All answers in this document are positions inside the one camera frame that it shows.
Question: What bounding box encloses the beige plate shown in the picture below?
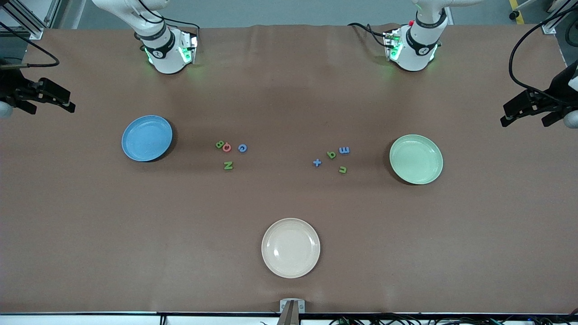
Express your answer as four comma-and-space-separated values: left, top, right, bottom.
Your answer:
261, 218, 321, 279

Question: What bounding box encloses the white table edge rail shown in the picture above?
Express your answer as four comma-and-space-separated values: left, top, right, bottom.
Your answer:
0, 311, 578, 325

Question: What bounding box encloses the aluminium frame profile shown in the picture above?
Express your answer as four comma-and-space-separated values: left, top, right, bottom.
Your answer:
0, 0, 46, 41
541, 0, 578, 35

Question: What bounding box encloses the black base cable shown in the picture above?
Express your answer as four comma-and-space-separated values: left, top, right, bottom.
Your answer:
135, 0, 201, 48
347, 22, 390, 48

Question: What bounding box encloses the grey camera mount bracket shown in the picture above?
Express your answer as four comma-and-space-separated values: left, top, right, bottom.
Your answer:
280, 299, 306, 325

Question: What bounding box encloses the green plate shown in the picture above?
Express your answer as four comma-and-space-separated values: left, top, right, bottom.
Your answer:
389, 134, 444, 185

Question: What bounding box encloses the blue plate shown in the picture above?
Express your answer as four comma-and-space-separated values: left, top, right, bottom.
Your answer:
121, 115, 173, 162

